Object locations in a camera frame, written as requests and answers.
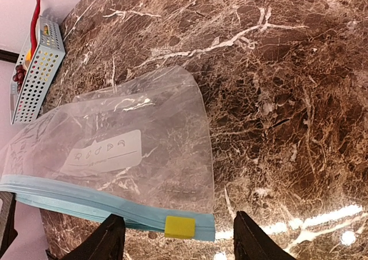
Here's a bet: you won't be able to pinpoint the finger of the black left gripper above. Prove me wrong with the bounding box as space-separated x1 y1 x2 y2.
1 192 18 256

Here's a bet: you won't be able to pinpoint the light blue plastic basket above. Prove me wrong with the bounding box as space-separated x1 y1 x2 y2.
9 16 66 124

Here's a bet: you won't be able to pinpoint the red toy chili pepper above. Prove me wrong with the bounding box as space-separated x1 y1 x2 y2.
30 0 41 57

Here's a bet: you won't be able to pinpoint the purple toy grapes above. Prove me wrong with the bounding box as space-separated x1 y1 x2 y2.
13 64 26 93

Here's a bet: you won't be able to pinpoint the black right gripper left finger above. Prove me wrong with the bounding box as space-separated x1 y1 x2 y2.
62 214 126 260

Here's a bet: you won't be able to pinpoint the clear zip top bag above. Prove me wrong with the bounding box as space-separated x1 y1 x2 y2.
1 66 215 241

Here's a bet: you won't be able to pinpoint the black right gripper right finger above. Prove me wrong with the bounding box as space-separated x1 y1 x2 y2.
233 211 295 260

